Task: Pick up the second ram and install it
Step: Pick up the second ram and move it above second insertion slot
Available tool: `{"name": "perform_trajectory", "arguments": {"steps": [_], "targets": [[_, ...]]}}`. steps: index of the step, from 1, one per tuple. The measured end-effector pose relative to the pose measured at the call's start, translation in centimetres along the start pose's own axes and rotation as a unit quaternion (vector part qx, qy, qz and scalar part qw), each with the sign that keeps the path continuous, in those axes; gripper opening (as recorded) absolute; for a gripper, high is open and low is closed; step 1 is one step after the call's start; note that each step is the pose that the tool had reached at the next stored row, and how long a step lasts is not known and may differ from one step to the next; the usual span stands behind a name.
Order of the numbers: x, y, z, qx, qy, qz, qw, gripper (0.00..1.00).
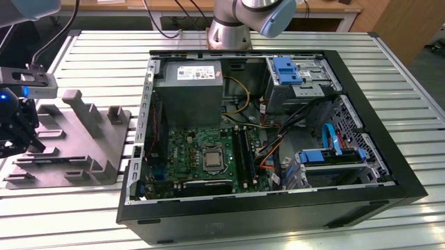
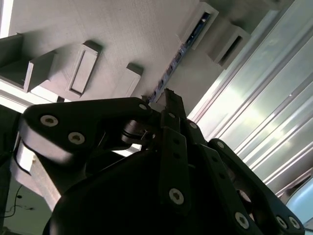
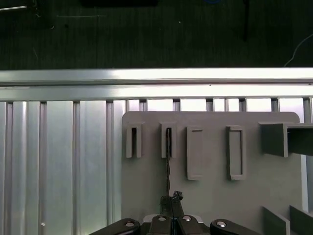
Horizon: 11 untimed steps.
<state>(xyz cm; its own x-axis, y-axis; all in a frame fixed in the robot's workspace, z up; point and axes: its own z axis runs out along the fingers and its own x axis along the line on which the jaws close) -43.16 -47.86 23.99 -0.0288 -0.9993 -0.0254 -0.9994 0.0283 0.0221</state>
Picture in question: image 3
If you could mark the dark RAM stick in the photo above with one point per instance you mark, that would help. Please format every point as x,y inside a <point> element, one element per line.
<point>168,171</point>

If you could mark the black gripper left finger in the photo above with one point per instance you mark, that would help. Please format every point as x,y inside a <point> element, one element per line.
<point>159,225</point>

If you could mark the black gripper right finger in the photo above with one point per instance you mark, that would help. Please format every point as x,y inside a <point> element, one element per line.
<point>185,224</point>

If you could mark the grey parts rack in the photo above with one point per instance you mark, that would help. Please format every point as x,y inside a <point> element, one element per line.
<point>215,195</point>

